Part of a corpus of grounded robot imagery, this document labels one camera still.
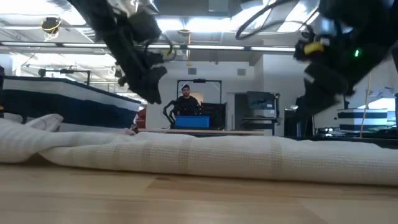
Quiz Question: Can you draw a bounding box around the navy fabric basket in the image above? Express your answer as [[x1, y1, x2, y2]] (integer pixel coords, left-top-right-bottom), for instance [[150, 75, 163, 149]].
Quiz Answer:
[[0, 76, 143, 135]]

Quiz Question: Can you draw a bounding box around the navy white striped basket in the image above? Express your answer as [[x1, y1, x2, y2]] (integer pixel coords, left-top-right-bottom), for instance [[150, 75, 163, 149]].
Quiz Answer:
[[337, 108, 389, 133]]

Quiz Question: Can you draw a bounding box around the long ceiling light bar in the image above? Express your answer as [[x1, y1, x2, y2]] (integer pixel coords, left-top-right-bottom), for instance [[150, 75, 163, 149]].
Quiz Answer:
[[0, 41, 296, 54]]

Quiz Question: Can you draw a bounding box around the red box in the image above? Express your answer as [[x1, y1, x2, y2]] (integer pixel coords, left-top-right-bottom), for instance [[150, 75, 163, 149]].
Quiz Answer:
[[136, 107, 147, 129]]

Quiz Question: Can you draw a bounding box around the black monitor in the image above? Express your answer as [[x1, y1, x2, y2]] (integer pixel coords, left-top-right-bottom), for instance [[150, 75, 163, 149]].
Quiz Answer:
[[247, 91, 278, 119]]

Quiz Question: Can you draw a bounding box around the white grey-striped towel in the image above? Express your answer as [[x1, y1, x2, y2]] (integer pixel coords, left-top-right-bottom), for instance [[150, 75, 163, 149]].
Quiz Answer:
[[0, 118, 398, 187]]

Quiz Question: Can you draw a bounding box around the dark monitor cart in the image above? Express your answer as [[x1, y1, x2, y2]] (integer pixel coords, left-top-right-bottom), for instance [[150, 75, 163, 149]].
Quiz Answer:
[[241, 117, 276, 131]]

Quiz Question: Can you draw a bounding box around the black station frame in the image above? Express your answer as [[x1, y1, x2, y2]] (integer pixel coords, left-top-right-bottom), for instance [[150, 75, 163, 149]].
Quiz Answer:
[[176, 78, 223, 105]]

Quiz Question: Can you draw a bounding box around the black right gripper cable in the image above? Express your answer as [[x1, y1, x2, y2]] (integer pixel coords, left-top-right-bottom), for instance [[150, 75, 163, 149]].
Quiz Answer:
[[234, 0, 313, 41]]

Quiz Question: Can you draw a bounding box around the black equipment case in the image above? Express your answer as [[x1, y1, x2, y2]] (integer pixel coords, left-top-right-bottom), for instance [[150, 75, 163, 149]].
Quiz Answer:
[[200, 102, 228, 131]]

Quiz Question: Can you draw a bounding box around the pale pink towel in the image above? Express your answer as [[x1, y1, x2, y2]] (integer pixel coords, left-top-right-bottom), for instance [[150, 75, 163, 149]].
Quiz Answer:
[[24, 113, 65, 133]]

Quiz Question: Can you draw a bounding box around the round ceiling fixture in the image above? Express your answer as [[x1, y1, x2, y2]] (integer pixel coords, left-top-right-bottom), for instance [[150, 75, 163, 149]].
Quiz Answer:
[[177, 29, 192, 68]]

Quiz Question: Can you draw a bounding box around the person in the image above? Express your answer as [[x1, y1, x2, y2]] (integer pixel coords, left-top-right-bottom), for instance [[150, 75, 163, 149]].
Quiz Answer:
[[172, 83, 202, 116]]

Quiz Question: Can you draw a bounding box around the black ceiling camera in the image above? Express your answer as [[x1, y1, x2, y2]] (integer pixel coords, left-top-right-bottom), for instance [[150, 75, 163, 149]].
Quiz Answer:
[[40, 17, 62, 41]]

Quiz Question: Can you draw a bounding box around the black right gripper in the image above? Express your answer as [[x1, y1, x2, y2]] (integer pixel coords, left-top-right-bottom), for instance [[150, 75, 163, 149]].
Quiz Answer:
[[295, 15, 392, 115]]

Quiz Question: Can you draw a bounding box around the black camera gantry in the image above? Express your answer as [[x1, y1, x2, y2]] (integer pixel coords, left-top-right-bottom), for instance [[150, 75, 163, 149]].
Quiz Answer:
[[37, 67, 92, 85]]

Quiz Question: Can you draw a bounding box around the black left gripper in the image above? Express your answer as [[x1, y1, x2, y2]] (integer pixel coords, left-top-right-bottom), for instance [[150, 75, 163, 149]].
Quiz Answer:
[[107, 34, 169, 105]]

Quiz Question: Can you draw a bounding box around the blue plastic bin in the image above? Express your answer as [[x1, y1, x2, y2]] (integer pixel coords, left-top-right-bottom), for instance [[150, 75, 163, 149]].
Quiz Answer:
[[174, 115, 211, 130]]

